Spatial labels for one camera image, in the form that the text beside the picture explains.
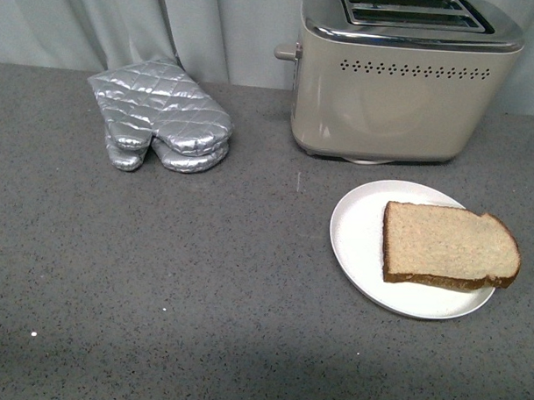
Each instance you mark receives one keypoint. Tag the white round plate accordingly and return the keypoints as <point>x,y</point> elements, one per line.
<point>356,239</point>

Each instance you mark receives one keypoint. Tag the brown bread slice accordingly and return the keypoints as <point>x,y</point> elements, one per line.
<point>447,247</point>

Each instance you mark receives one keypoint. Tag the beige two-slot toaster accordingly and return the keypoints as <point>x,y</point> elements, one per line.
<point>396,80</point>

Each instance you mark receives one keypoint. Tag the upper silver quilted oven mitt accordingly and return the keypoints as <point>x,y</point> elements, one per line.
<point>158,100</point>

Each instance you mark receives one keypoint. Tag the grey-white curtain backdrop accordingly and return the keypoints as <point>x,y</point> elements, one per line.
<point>215,40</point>

